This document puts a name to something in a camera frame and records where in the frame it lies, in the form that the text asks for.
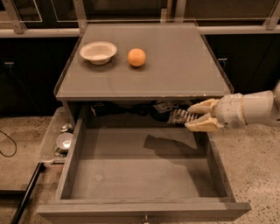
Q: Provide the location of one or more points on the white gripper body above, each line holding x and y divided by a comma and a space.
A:
230, 110

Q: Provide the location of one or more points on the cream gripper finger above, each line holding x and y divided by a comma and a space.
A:
206, 123
203, 107

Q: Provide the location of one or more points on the black rxbar chocolate wrapper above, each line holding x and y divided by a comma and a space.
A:
181, 116

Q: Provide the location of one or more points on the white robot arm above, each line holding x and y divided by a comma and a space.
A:
261, 107

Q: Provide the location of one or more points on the open grey top drawer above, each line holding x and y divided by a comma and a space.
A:
131, 169

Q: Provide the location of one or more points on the orange fruit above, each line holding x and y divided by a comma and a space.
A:
136, 57

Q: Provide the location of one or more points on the grey wooden cabinet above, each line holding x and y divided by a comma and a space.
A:
179, 65

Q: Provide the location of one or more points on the white paper bowl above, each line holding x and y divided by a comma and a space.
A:
98, 53

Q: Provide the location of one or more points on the small white cup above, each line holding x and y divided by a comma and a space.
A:
64, 140

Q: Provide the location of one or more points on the clear plastic storage bin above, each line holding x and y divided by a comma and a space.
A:
49, 152

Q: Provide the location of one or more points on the black floor rail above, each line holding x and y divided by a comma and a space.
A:
27, 193

